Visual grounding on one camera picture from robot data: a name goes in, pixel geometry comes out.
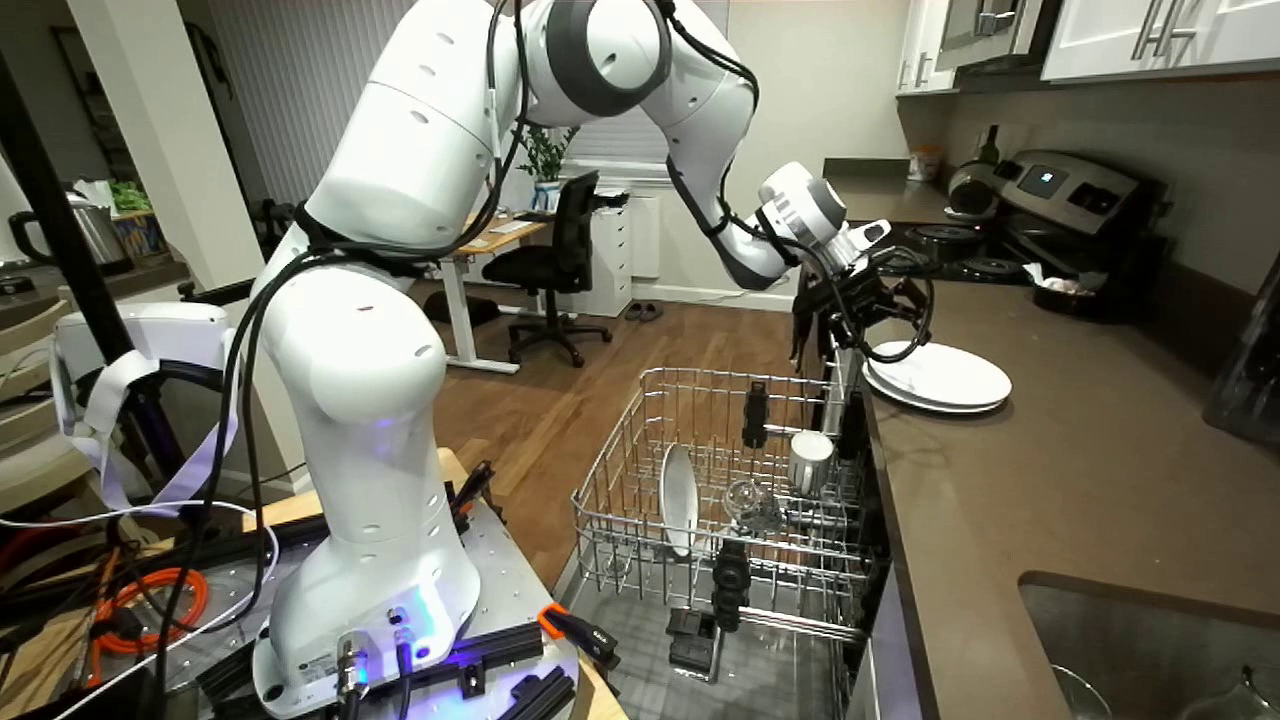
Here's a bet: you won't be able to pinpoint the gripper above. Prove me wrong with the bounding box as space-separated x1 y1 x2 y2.
789 258 933 369

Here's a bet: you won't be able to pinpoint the white plate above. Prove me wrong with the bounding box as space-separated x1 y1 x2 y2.
659 442 702 560
864 340 1014 416

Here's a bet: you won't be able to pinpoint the dishwasher rack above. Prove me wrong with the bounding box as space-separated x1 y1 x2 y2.
571 366 891 643

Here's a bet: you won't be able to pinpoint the dishwasher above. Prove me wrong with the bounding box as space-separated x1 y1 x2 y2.
555 345 941 720

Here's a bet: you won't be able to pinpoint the dishwasher door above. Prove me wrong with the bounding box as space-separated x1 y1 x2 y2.
558 575 873 720

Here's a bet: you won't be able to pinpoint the white mug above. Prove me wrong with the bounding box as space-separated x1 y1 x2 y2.
787 430 836 499

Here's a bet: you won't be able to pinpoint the stove burner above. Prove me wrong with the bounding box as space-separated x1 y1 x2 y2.
914 223 987 250
944 255 1027 284

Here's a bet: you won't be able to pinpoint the clear drinking glass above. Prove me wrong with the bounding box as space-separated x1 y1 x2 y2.
722 479 787 537

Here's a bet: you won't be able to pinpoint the silver kettle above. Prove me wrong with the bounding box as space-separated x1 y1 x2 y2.
944 160 1002 220

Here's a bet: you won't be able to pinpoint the white drawer unit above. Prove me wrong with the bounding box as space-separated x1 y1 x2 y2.
558 190 634 319

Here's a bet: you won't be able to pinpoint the black bowl with tissue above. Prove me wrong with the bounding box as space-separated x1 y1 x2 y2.
1024 262 1133 324

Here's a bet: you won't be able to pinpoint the black office chair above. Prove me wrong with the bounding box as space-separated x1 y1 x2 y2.
481 170 614 369

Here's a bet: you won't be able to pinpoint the window blinds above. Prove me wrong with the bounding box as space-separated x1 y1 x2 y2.
562 100 683 173

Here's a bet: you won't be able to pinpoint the stove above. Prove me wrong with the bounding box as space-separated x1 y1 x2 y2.
880 149 1173 323

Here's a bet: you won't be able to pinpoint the potted plant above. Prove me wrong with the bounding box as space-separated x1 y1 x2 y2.
514 124 580 214

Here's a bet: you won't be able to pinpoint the range hood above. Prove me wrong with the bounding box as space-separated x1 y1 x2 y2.
936 0 1063 79

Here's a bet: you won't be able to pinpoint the wooden desk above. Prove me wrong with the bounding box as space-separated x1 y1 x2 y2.
428 210 561 376

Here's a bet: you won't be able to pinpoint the black clamp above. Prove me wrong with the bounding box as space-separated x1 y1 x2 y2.
446 459 498 523

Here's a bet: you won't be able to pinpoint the orange clamp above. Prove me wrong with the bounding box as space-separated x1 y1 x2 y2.
536 602 622 670

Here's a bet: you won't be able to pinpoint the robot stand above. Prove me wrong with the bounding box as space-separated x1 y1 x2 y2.
0 445 629 720

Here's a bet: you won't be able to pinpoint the black appliance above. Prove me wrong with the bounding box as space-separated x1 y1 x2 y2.
1202 250 1280 447

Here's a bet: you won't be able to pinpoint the sink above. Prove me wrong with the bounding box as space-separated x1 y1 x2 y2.
1017 571 1280 720

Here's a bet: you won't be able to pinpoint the box of greens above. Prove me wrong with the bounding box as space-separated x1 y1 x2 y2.
105 180 171 263

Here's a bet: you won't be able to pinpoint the beige chair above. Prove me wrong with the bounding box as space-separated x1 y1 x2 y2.
0 298 99 513

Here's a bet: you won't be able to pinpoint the white wall cabinet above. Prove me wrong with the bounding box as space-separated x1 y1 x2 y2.
895 0 963 97
1040 0 1280 84

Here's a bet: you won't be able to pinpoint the white cable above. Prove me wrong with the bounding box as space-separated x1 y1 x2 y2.
0 499 282 720

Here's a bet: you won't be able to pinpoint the white headset with strap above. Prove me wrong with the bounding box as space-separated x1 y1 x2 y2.
49 300 244 513

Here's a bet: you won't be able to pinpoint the orange cable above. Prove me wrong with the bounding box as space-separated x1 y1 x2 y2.
86 567 210 688

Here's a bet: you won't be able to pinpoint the steel pot with black handle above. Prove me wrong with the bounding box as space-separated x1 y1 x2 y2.
8 193 133 278

